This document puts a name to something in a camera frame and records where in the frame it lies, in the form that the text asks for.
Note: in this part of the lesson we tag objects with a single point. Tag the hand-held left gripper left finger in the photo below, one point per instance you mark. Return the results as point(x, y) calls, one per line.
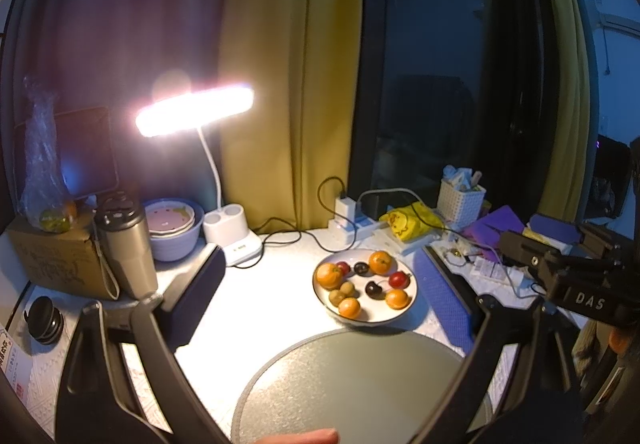
point(195, 296)

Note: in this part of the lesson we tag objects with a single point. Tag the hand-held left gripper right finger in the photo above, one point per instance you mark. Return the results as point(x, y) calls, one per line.
point(442, 291)

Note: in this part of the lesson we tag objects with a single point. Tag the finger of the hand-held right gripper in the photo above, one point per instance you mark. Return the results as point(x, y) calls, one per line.
point(525, 251)

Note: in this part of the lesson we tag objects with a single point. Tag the dark plum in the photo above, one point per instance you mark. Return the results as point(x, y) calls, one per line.
point(361, 268)
point(372, 290)

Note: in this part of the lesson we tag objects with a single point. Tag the white round plate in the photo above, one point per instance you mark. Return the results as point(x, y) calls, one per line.
point(367, 316)

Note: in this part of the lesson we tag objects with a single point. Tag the brown kiwi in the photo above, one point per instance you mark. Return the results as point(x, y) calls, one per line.
point(335, 297)
point(346, 288)

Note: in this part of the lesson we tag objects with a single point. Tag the person's left hand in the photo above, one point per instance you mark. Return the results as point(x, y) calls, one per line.
point(305, 438)

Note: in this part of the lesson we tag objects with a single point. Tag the white barcode label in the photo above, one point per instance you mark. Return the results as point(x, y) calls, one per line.
point(495, 270)

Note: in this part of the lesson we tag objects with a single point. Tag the blue purple box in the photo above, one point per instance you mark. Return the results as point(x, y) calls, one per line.
point(555, 229)

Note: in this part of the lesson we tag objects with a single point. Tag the purple notebook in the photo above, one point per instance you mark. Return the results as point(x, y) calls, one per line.
point(492, 226)

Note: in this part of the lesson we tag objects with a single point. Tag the small red tomato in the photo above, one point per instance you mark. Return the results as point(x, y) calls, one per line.
point(343, 268)
point(398, 279)

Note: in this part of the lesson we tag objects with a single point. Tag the orange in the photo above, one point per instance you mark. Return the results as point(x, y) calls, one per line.
point(397, 299)
point(327, 275)
point(349, 308)
point(380, 262)

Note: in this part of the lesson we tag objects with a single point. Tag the purple bowl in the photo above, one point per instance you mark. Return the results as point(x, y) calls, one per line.
point(175, 246)

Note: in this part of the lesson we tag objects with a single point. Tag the white flat box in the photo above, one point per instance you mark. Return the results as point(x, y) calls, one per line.
point(410, 248)

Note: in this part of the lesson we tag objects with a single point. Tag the white desk lamp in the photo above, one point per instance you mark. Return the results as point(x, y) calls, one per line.
point(225, 229)

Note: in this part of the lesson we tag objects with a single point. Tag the yellow duck print bag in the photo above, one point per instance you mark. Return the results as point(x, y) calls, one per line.
point(407, 224)

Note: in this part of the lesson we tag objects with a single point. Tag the white perforated basket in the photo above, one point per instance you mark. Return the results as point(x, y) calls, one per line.
point(460, 204)

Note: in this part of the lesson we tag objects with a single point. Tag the pink patterned dish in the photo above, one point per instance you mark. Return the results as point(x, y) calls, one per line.
point(167, 219)

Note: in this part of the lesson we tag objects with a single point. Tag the steel tumbler with black lid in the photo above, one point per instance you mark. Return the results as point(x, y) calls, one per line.
point(127, 249)

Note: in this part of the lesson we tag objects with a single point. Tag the patterned packet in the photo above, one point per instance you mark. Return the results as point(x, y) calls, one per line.
point(457, 176)

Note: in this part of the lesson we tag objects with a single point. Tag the white power strip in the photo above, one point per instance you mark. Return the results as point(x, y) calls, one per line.
point(360, 229)

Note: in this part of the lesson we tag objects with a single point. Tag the dark bulky object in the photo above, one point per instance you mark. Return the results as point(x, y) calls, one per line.
point(607, 179)

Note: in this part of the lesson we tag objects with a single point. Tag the black power adapter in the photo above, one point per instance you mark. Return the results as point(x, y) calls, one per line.
point(365, 211)

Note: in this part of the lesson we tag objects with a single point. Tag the white usb charger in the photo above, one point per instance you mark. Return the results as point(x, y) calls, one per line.
point(344, 211)

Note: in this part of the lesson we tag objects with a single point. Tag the grey round plate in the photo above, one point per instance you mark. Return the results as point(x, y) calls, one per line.
point(360, 389)

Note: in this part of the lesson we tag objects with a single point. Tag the cardboard box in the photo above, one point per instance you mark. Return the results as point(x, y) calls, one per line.
point(55, 264)

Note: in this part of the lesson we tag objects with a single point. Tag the black round lens cap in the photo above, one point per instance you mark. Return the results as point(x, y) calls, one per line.
point(44, 321)

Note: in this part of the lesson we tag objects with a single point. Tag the yellow green curtain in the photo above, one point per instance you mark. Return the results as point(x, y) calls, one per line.
point(565, 73)

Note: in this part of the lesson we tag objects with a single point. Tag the black screen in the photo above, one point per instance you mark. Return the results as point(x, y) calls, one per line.
point(87, 148)

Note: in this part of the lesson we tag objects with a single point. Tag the white paper card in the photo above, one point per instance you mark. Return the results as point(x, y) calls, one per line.
point(12, 359)

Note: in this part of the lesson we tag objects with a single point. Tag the dark glass window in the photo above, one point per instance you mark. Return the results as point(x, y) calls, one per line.
point(440, 73)

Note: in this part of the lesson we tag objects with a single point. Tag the clear plastic bag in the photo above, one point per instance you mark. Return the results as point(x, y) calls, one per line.
point(42, 163)

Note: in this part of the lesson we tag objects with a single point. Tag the dark blue curtain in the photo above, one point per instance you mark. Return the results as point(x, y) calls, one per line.
point(125, 23)

